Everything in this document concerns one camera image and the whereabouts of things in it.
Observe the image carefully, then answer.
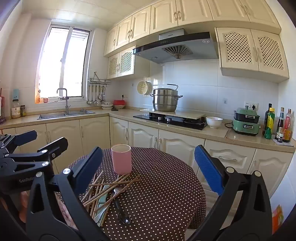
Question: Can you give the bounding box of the red label bottle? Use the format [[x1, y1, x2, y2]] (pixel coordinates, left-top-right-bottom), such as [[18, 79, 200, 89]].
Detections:
[[283, 108, 292, 143]]

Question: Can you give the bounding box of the bunch of wooden chopsticks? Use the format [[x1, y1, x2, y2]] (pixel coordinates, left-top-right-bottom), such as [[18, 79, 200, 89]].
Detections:
[[82, 170, 141, 226]]

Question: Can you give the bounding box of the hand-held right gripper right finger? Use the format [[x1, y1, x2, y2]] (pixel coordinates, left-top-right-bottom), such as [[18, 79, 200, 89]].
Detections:
[[194, 145, 273, 241]]

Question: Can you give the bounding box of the dark red object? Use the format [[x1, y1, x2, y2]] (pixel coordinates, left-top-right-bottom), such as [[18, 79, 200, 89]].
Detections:
[[0, 88, 5, 126]]

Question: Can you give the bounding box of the stainless double sink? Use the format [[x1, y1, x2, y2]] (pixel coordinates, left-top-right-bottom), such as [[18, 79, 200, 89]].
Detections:
[[37, 109, 96, 120]]

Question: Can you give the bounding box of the grey range hood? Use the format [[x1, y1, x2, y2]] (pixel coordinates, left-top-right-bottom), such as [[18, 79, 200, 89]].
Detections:
[[132, 28, 219, 64]]

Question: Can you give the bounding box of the row of cream upper cabinets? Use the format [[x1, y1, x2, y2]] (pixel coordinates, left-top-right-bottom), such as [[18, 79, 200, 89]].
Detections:
[[103, 0, 281, 57]]

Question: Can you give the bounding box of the dark sauce bottle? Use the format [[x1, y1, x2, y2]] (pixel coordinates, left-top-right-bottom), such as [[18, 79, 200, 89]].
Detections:
[[276, 107, 285, 141]]

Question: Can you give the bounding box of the dark glass oil bottle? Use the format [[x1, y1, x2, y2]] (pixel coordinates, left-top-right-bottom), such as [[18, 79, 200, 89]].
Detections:
[[262, 103, 273, 136]]

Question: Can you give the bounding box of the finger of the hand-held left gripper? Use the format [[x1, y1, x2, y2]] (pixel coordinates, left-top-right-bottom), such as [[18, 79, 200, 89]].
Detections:
[[0, 130, 38, 156], [0, 137, 68, 172]]

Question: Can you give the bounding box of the orange printed bag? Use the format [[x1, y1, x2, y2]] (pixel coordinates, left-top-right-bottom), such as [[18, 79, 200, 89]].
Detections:
[[272, 205, 284, 234]]

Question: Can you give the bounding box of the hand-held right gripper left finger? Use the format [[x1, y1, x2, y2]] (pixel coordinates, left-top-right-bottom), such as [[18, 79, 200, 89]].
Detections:
[[26, 146, 109, 241]]

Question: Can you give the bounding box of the brown polka-dot tablecloth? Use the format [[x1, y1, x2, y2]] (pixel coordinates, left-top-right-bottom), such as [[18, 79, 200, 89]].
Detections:
[[55, 147, 207, 241]]

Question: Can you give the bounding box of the steel faucet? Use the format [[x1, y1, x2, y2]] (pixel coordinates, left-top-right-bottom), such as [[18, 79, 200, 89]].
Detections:
[[57, 88, 71, 114]]

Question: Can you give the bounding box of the row of cream base cabinets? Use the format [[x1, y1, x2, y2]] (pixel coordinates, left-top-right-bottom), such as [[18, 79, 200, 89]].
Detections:
[[0, 115, 294, 209]]

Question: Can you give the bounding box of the beige board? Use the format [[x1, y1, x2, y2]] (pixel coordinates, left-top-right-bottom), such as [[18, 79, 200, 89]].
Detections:
[[139, 108, 206, 120]]

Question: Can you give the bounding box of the white tray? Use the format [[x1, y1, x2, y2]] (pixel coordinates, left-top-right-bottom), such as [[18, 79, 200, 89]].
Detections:
[[275, 138, 295, 147]]

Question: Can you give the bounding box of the pink cup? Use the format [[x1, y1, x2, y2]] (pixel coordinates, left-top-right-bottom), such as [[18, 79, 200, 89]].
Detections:
[[111, 144, 132, 175]]

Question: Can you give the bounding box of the white ceramic bowl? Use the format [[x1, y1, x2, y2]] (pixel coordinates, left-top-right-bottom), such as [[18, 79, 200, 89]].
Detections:
[[206, 116, 223, 128]]

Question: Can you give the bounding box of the pink patterned cloth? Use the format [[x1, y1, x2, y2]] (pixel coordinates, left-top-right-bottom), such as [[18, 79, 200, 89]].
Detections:
[[54, 192, 79, 232]]

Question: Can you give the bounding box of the sliding window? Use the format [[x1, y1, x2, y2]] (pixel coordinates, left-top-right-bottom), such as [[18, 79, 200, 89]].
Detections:
[[35, 22, 93, 105]]

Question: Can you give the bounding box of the person's left forearm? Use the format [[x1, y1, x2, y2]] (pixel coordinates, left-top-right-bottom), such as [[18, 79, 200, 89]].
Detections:
[[18, 192, 30, 223]]

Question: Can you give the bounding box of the metal wall rack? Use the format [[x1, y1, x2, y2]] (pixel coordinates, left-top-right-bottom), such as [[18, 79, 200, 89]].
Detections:
[[88, 71, 111, 86]]

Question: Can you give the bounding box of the cream lattice-door cabinet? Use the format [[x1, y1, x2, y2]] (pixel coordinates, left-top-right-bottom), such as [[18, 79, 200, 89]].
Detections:
[[215, 27, 290, 83], [107, 46, 136, 80]]

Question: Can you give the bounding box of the cream perforated steamer plate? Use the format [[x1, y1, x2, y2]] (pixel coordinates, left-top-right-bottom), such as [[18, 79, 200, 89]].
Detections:
[[137, 81, 153, 96]]

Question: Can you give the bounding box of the green and yellow bottle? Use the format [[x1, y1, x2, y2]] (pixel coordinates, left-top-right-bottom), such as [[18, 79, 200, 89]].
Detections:
[[264, 108, 275, 139]]

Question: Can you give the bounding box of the black glass cooktop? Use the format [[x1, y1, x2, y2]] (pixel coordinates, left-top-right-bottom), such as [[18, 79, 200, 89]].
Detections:
[[133, 112, 208, 130]]

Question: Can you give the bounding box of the green electric cooker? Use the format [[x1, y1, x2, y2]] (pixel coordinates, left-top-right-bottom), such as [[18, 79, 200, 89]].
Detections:
[[232, 105, 261, 136]]

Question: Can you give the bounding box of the row of hanging kitchen utensils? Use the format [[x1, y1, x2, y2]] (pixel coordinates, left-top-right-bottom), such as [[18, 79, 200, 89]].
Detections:
[[87, 85, 107, 106]]

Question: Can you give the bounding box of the stainless steamer pot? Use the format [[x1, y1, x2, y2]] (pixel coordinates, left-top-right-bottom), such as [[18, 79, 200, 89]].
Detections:
[[149, 84, 183, 112]]

